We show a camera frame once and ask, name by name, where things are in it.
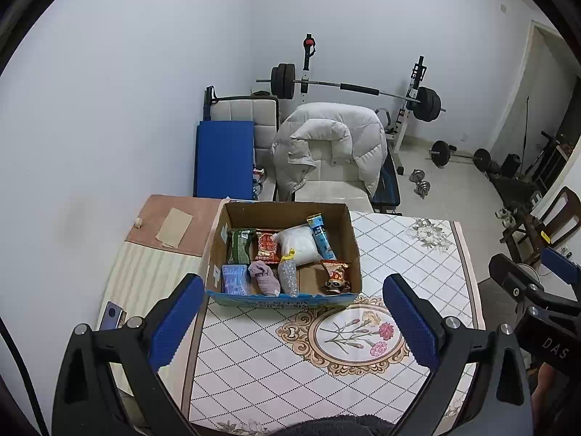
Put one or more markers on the black bag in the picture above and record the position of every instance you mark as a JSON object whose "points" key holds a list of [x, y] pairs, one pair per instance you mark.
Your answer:
{"points": [[509, 166]]}

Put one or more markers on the brown cartoon snack packet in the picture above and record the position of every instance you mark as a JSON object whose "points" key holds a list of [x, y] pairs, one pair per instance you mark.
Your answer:
{"points": [[336, 275]]}

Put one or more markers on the black bench pad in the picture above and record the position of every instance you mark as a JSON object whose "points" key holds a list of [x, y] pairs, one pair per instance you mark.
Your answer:
{"points": [[388, 186]]}

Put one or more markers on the white down jacket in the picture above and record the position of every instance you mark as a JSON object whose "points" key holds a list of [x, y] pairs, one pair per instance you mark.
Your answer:
{"points": [[327, 122]]}

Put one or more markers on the black low bench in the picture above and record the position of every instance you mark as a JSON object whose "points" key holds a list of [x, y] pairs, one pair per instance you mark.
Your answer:
{"points": [[515, 190]]}

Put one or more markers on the floral printed tablecloth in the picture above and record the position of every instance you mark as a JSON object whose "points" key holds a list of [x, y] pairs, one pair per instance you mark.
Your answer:
{"points": [[272, 359]]}

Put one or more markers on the red snack packet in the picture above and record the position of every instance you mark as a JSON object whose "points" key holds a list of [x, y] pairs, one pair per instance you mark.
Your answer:
{"points": [[268, 247]]}

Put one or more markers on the green packet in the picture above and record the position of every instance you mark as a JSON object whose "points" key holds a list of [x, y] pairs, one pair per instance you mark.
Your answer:
{"points": [[239, 245]]}

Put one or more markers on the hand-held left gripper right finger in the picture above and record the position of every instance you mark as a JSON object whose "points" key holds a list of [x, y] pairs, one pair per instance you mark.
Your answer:
{"points": [[411, 322]]}

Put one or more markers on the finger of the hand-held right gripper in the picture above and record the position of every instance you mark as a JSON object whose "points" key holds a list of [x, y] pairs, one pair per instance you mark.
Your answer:
{"points": [[560, 265], [513, 277]]}

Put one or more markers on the blue folded mat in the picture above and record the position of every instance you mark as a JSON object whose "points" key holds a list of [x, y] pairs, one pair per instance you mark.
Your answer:
{"points": [[222, 159]]}

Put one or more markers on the white shoes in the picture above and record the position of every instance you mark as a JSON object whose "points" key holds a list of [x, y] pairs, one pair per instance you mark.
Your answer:
{"points": [[506, 216]]}

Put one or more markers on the brown wooden chair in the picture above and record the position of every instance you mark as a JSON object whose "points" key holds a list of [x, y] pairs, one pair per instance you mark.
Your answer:
{"points": [[567, 204]]}

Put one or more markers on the beige paper sheet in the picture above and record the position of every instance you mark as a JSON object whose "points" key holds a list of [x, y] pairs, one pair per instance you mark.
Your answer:
{"points": [[174, 227]]}

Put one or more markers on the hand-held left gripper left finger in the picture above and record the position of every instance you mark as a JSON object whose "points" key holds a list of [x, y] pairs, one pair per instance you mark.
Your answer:
{"points": [[177, 322]]}

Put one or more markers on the white weight bench rack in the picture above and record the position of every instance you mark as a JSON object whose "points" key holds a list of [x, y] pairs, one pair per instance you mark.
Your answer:
{"points": [[401, 127]]}

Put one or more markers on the white plastic bag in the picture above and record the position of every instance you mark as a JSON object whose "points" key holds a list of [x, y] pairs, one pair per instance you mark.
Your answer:
{"points": [[299, 240]]}

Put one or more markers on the beige upholstered chair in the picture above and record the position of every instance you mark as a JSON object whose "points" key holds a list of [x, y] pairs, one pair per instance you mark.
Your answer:
{"points": [[327, 190]]}

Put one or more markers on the short barbell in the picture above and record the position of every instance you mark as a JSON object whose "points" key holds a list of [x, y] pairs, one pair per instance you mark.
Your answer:
{"points": [[440, 152]]}

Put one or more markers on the beige padded chair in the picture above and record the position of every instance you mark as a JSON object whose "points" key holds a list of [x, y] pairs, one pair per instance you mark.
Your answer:
{"points": [[240, 109]]}

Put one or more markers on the cardboard box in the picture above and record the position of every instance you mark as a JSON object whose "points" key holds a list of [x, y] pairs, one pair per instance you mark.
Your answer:
{"points": [[290, 213]]}

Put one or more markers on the blue smartphone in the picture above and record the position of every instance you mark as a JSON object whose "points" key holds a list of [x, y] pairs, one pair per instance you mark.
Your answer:
{"points": [[111, 315]]}

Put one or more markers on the black exercise equipment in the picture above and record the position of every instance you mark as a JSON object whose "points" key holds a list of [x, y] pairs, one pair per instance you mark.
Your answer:
{"points": [[547, 159]]}

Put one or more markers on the dark fleece clothing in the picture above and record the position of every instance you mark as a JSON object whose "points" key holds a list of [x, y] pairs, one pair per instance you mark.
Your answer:
{"points": [[340, 427]]}

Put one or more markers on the red white box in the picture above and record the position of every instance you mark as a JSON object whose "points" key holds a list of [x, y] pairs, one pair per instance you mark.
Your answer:
{"points": [[258, 178]]}

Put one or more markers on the blue tissue packet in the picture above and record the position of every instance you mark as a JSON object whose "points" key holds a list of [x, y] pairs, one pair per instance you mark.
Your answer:
{"points": [[235, 279]]}

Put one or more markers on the long blue packet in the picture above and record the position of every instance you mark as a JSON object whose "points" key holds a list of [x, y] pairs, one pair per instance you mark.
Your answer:
{"points": [[320, 236]]}

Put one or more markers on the cream striped mat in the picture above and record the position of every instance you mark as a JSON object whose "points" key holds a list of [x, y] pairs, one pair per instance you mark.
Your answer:
{"points": [[145, 277]]}

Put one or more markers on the pink mat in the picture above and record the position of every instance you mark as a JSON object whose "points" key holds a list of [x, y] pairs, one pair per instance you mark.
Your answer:
{"points": [[204, 227]]}

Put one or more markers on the grey sock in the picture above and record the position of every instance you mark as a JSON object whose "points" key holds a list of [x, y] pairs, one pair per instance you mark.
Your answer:
{"points": [[265, 279]]}

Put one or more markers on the person's right forearm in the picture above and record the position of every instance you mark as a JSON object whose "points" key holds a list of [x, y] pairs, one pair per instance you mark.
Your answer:
{"points": [[547, 390]]}

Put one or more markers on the black stick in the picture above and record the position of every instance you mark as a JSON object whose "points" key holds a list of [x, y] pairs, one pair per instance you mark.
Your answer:
{"points": [[526, 131]]}

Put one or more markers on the long barbell with plates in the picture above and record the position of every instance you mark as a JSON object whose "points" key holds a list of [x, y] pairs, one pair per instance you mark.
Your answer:
{"points": [[317, 84]]}

